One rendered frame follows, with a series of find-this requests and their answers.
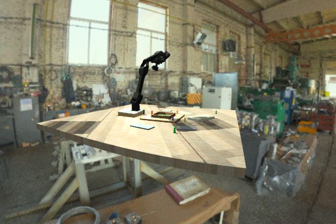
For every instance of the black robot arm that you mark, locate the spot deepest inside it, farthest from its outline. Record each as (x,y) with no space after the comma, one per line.
(137,97)

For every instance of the white flat rectangular slab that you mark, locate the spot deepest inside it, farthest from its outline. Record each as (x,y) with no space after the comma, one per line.
(142,126)

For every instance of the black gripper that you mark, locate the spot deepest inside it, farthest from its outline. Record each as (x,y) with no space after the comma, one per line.
(155,68)

